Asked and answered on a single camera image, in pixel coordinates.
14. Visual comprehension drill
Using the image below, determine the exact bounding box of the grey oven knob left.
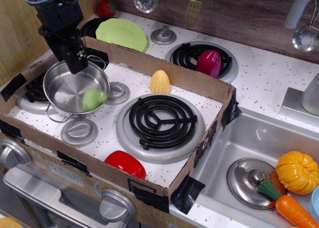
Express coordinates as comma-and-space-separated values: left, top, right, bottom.
0, 139, 32, 169

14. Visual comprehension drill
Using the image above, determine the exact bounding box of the grey oven door handle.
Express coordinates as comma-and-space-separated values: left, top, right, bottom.
3, 168, 126, 228

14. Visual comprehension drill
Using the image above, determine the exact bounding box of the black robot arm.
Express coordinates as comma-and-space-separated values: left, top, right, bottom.
26, 0, 88, 74

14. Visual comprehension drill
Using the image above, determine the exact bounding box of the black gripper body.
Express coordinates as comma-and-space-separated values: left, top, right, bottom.
34, 0, 83, 44

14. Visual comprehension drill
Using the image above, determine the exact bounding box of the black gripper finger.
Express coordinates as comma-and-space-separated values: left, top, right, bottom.
44, 35, 65, 61
60, 40, 88, 74

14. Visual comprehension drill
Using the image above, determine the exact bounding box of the grey stovetop knob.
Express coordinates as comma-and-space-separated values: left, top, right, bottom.
150, 25, 177, 45
105, 82, 131, 106
61, 118, 98, 147

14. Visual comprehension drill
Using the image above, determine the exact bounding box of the hanging green spatula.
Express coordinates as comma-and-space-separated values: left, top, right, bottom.
183, 0, 202, 24

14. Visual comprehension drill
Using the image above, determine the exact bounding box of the light blue cup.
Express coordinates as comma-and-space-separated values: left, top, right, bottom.
309, 187, 319, 222

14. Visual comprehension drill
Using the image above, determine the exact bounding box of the orange toy carrot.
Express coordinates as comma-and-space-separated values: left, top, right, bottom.
258, 179, 319, 228

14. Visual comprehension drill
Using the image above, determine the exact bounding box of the red toy pepper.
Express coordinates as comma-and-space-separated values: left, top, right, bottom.
104, 150, 146, 179

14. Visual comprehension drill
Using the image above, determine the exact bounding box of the yellow toy corn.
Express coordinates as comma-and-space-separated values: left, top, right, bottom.
150, 70, 171, 93

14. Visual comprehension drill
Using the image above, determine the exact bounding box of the steel pot lid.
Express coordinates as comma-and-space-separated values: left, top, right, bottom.
227, 158, 275, 211

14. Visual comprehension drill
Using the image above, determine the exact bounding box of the grey oven knob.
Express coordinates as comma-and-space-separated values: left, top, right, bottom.
0, 139, 32, 169
99, 189, 136, 223

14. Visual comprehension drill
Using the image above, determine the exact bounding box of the front left black burner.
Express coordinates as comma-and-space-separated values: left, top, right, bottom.
15, 73, 57, 115

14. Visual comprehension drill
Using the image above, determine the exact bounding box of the grey faucet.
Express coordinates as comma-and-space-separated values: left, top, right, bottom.
279, 0, 319, 126

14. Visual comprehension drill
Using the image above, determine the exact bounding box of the orange toy bottom left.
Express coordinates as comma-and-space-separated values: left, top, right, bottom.
0, 217, 22, 228

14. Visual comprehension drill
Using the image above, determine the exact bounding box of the steel sink basin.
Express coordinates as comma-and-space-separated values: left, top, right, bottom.
192, 109, 319, 228

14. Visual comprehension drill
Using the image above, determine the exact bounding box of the green plastic plate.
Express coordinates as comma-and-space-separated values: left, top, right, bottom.
95, 18, 148, 52

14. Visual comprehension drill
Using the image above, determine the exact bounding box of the grey stovetop knob middle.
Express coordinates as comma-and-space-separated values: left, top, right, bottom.
105, 82, 131, 106

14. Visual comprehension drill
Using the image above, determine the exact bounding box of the orange toy pumpkin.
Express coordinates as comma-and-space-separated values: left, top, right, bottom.
276, 151, 319, 195

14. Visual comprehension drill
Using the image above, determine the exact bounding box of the grey oven knob right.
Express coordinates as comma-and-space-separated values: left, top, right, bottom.
99, 189, 136, 223

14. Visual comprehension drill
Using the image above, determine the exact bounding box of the hanging steel strainer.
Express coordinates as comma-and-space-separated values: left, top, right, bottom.
134, 0, 158, 13

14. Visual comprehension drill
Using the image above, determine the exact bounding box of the back left black burner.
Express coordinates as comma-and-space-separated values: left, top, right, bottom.
78, 17, 112, 38

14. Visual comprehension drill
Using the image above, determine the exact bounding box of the grey stovetop knob back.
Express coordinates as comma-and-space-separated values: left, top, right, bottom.
150, 25, 177, 45

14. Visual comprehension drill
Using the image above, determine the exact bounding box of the cardboard fence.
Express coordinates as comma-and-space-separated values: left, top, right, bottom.
0, 37, 239, 212

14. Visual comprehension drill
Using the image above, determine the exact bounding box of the grey stovetop knob front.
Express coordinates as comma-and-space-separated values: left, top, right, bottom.
61, 118, 98, 147

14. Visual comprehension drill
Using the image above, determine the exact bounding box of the hanging steel ladle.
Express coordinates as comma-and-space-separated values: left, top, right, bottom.
292, 0, 319, 52

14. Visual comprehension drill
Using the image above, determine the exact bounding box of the back right black burner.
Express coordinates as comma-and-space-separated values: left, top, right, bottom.
165, 41, 239, 83

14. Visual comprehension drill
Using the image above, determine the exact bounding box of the red toy strawberry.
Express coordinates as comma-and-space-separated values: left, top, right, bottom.
96, 0, 116, 17

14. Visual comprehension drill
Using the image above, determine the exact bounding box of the steel pot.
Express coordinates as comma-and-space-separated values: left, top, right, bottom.
43, 55, 110, 122

